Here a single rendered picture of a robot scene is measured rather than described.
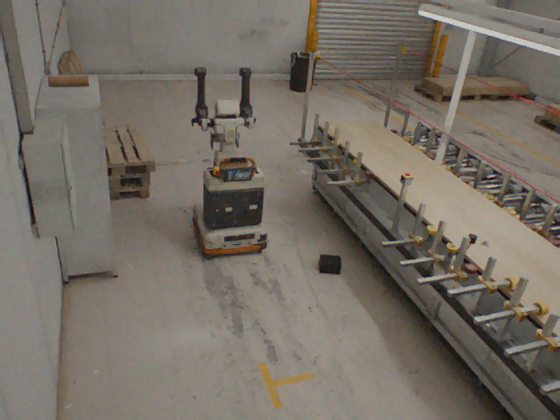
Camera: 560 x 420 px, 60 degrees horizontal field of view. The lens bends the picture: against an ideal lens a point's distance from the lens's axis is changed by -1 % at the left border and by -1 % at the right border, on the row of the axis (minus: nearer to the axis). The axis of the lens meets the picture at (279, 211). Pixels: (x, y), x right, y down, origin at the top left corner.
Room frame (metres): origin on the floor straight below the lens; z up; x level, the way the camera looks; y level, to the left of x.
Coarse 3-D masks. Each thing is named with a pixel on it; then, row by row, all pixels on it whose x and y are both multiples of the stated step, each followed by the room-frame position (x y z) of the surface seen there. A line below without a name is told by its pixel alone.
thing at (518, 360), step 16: (304, 144) 5.19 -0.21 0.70; (336, 176) 4.41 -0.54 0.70; (352, 192) 4.09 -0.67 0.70; (368, 208) 3.80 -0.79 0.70; (384, 224) 3.54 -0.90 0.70; (416, 256) 3.10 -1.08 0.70; (432, 272) 2.91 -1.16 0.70; (464, 304) 2.57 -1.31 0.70; (464, 320) 2.50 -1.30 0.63; (480, 336) 2.35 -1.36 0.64; (496, 336) 2.27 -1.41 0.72; (496, 352) 2.21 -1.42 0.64; (512, 368) 2.08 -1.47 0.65; (528, 368) 2.02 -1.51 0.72; (528, 384) 1.97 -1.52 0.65; (544, 384) 1.93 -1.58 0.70; (544, 400) 1.86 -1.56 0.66
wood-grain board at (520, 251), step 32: (352, 128) 5.32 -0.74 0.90; (384, 128) 5.43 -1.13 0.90; (384, 160) 4.46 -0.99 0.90; (416, 160) 4.55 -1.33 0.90; (416, 192) 3.81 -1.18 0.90; (448, 192) 3.88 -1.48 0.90; (448, 224) 3.30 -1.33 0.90; (480, 224) 3.35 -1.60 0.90; (512, 224) 3.40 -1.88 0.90; (480, 256) 2.88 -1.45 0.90; (512, 256) 2.92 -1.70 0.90; (544, 256) 2.96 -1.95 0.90; (544, 288) 2.57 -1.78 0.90; (544, 320) 2.24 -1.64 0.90
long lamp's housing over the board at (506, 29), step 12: (432, 12) 4.01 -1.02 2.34; (444, 12) 3.90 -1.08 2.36; (456, 12) 3.79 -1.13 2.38; (468, 24) 3.61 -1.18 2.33; (480, 24) 3.51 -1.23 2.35; (492, 24) 3.42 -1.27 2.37; (504, 24) 3.35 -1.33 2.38; (516, 36) 3.19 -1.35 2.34; (528, 36) 3.11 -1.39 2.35; (540, 36) 3.04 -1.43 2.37; (552, 36) 3.01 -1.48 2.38; (552, 48) 2.92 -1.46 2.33
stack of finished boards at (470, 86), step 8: (424, 80) 10.77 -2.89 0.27; (432, 80) 10.68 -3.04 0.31; (440, 80) 10.75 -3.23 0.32; (448, 80) 10.83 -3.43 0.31; (464, 80) 11.00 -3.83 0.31; (472, 80) 11.08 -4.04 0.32; (480, 80) 11.20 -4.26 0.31; (488, 80) 11.25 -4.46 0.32; (496, 80) 11.34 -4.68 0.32; (504, 80) 11.43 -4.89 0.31; (512, 80) 11.52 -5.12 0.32; (432, 88) 10.48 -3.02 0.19; (440, 88) 10.25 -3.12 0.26; (448, 88) 10.21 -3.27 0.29; (464, 88) 10.37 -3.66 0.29; (472, 88) 10.46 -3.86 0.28; (480, 88) 10.55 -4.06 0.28; (488, 88) 10.64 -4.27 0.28; (504, 88) 10.82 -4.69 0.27; (512, 88) 10.92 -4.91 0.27; (520, 88) 11.02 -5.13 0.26
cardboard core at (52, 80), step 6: (48, 78) 3.71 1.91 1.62; (54, 78) 3.73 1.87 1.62; (60, 78) 3.75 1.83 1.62; (66, 78) 3.76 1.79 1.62; (72, 78) 3.78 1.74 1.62; (78, 78) 3.79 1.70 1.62; (84, 78) 3.81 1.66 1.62; (48, 84) 3.70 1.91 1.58; (54, 84) 3.72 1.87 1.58; (60, 84) 3.73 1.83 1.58; (66, 84) 3.75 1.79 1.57; (72, 84) 3.77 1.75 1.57; (78, 84) 3.78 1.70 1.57; (84, 84) 3.80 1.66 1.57
